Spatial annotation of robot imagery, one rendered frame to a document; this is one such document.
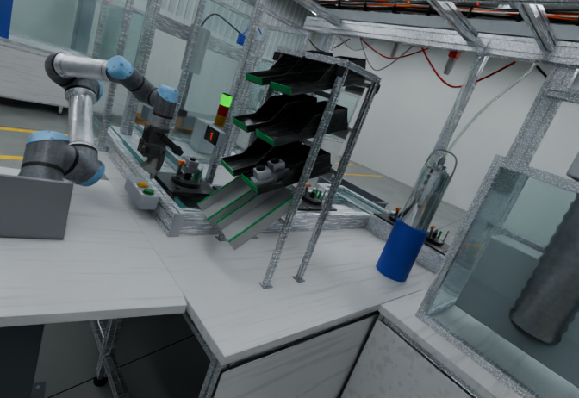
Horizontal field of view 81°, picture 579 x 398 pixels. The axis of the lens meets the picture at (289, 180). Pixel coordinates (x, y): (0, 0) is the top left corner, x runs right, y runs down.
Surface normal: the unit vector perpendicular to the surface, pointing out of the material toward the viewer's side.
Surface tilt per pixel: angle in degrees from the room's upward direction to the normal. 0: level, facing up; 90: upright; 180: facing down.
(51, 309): 0
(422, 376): 90
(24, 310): 0
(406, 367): 90
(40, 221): 90
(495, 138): 90
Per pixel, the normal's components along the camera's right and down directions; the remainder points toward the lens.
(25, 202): 0.48, 0.37
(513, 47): -0.72, -0.07
